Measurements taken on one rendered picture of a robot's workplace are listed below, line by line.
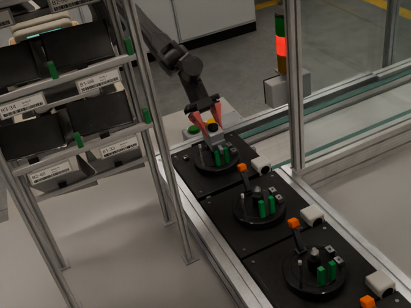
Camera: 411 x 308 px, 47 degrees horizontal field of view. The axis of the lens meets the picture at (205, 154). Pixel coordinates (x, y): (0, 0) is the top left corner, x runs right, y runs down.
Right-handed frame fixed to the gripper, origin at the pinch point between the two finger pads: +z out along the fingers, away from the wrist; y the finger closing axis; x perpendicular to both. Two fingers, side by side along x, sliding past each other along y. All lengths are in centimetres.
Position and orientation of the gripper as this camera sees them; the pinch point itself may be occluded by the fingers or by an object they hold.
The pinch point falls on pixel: (213, 130)
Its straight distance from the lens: 136.3
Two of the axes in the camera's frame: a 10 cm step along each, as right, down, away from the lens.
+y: 9.0, -3.7, 2.4
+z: 4.0, 9.1, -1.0
